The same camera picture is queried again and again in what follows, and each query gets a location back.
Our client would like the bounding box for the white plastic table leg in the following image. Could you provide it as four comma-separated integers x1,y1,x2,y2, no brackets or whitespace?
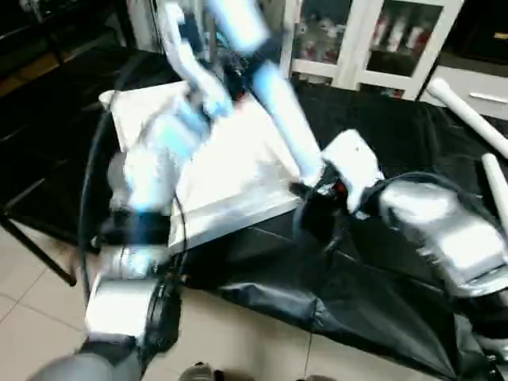
427,78,508,156
482,153,508,231
205,0,326,183

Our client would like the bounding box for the white plastic table top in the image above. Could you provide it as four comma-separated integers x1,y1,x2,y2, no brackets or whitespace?
99,79,306,251

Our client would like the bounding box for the black work mat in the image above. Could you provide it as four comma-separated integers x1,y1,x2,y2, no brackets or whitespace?
0,48,508,378

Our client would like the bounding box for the white glass door cabinet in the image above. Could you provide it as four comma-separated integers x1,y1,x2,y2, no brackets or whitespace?
282,0,465,100

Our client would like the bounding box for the white drawer unit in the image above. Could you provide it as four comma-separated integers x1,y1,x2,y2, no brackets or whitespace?
419,66,508,112

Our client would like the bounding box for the black equipment case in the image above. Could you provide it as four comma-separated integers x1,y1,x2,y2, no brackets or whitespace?
448,0,508,76

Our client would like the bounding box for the black metal bench leg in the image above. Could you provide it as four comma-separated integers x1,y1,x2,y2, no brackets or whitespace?
0,214,76,287

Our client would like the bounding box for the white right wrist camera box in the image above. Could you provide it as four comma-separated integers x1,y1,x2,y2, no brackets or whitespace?
317,129,386,215

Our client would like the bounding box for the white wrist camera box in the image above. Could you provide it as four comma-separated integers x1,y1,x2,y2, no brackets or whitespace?
155,0,235,120
317,129,386,215

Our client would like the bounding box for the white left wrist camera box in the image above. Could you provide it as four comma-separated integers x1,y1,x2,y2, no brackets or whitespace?
155,0,235,120

